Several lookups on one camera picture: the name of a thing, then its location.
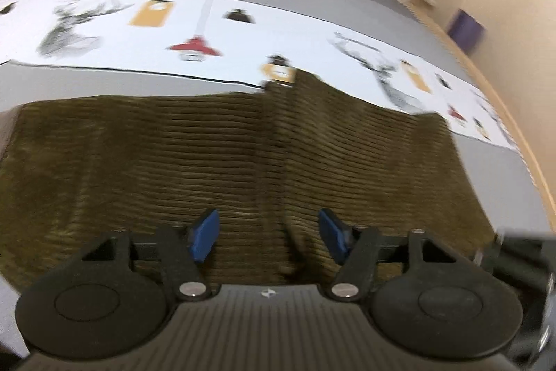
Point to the purple box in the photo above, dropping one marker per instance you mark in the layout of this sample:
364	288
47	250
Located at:
467	30

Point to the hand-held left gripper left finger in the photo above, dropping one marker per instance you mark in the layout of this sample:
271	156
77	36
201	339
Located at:
205	236

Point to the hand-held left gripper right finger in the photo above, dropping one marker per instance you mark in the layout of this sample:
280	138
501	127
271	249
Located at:
332	235

